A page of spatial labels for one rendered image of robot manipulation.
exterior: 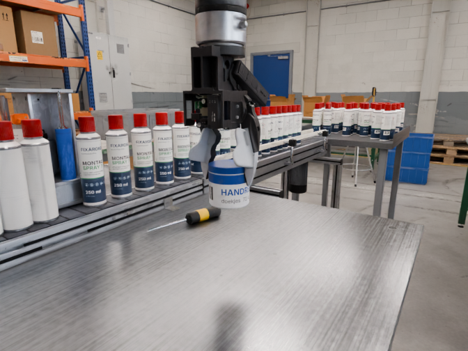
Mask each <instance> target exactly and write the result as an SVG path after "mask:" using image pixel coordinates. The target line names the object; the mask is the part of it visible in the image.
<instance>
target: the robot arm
mask: <svg viewBox="0 0 468 351"><path fill-rule="evenodd" d="M247 27H248V23H247V0H195V29H196V44H197V45H198V46H199V47H191V62H192V90H191V91H183V109H184V126H190V125H195V120H196V126H197V128H200V131H201V136H200V139H199V141H198V143H197V144H196V145H194V146H193V147H192V148H191V149H190V150H189V154H188V157H189V159H190V160H193V161H197V162H201V168H202V172H203V176H204V178H205V179H208V164H209V163H210V162H213V161H214V159H215V157H216V147H217V145H218V144H219V142H220V140H221V133H220V132H219V130H218V129H224V130H233V129H235V140H236V144H237V145H236V148H235V150H234V151H233V161H234V163H235V165H236V166H241V167H244V176H245V180H246V183H247V186H249V185H251V184H252V181H253V179H254V176H255V172H256V166H257V162H258V151H259V150H260V123H259V119H258V117H257V115H256V112H255V108H256V107H266V104H267V99H268V96H269V93H268V92H267V91H266V90H265V89H264V87H263V86H262V85H261V84H260V82H259V81H258V80H257V79H256V78H255V77H254V76H253V74H252V73H251V72H250V71H249V69H248V68H247V67H246V65H245V64H243V62H242V61H241V60H234V59H243V58H245V48H244V46H245V45H246V39H247ZM190 100H191V101H192V114H191V115H192V118H187V101H190ZM194 102H195V109H196V113H195V111H194ZM240 124H241V128H240Z"/></svg>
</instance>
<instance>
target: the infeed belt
mask: <svg viewBox="0 0 468 351"><path fill-rule="evenodd" d="M199 179H200V178H196V177H191V179H189V180H175V179H174V184H172V185H167V186H159V185H156V182H155V189H154V190H152V191H150V192H137V191H135V187H134V188H132V197H130V198H125V199H113V198H112V197H111V194H110V195H107V204H106V205H103V206H100V207H96V208H86V207H84V203H78V204H76V205H71V206H68V207H65V208H61V209H58V213H59V218H58V219H57V220H54V221H51V222H47V223H43V224H35V223H33V226H32V227H31V228H29V229H26V230H24V231H19V232H14V233H6V232H4V235H3V236H1V237H0V242H4V241H6V240H11V239H13V238H16V237H19V236H22V235H26V234H29V233H32V232H35V231H39V230H42V229H44V228H48V227H50V226H55V225H57V224H61V223H63V222H66V221H70V220H73V219H76V218H79V217H83V216H86V215H89V214H92V213H94V212H98V211H101V210H105V209H107V208H111V207H114V206H117V205H120V204H123V203H126V202H129V201H133V200H136V199H138V198H142V197H144V196H149V195H151V194H155V193H157V192H161V191H164V190H167V189H170V188H173V187H177V186H180V185H183V184H186V183H188V182H192V181H195V180H199Z"/></svg>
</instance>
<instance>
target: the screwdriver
mask: <svg viewBox="0 0 468 351"><path fill-rule="evenodd" d="M220 214H221V208H216V207H213V206H211V207H208V208H203V209H200V210H195V211H193V212H188V213H187V214H186V216H185V219H181V220H179V221H175V222H171V223H169V224H164V225H161V226H157V227H154V228H150V229H148V230H147V231H149V232H150V231H154V230H157V229H160V228H164V227H167V226H171V225H174V224H178V223H181V222H184V221H186V222H187V223H188V224H190V225H191V224H195V223H198V222H201V221H205V220H208V219H211V218H214V217H218V216H219V215H220Z"/></svg>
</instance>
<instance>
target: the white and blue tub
mask: <svg viewBox="0 0 468 351"><path fill-rule="evenodd" d="M208 177H209V202H210V205H211V206H213V207H216V208H221V209H238V208H243V207H245V206H247V205H248V204H249V186H247V183H246V180H245V176H244V167H241V166H236V165H235V163H234V161H233V159H221V160H216V161H213V162H210V163H209V164H208Z"/></svg>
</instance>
